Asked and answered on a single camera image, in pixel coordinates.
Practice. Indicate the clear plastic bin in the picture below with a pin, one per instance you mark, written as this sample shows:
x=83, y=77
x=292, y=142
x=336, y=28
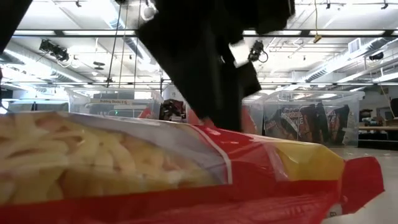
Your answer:
x=354, y=124
x=255, y=101

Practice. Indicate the silver ceiling air duct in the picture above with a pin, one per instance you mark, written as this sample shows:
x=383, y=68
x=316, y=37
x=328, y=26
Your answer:
x=105, y=14

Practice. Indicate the black overhead frame beam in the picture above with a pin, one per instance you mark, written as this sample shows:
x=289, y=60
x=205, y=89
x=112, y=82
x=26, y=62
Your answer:
x=306, y=32

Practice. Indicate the dark background monitor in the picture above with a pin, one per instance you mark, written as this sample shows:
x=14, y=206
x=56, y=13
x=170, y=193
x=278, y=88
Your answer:
x=394, y=107

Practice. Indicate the grey fabric partition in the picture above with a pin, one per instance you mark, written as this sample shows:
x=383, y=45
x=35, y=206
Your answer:
x=46, y=107

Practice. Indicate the black fire noodle packet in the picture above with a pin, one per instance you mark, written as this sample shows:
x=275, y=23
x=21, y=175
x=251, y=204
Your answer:
x=292, y=116
x=275, y=124
x=339, y=124

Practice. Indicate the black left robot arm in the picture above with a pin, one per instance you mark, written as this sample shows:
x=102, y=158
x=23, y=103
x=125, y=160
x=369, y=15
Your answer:
x=12, y=18

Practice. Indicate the large red yellow noodle packet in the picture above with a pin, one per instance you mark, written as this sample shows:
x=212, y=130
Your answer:
x=124, y=161

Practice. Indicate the wooden background table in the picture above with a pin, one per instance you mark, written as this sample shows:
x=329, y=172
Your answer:
x=377, y=127

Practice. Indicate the clear bin with paper label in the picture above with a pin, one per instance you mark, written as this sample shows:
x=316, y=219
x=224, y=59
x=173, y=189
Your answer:
x=102, y=102

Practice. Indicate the black spicy beef noodle packet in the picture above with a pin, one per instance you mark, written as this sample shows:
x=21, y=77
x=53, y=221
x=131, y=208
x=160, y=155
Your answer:
x=314, y=124

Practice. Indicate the black dome ceiling fixture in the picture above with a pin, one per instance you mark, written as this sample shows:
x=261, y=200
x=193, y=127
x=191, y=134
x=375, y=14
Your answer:
x=376, y=56

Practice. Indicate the orange noodle packet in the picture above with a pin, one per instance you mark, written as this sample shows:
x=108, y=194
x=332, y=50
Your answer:
x=248, y=121
x=192, y=117

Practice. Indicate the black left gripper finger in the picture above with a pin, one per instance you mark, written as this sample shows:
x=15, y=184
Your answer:
x=211, y=93
x=248, y=81

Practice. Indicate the background shelf with goods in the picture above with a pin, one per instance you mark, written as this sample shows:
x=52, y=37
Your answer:
x=172, y=109

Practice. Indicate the white ceiling air vent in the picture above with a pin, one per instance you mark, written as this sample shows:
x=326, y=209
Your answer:
x=354, y=45

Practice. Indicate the long black ceiling camera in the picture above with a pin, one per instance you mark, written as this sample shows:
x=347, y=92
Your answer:
x=54, y=49

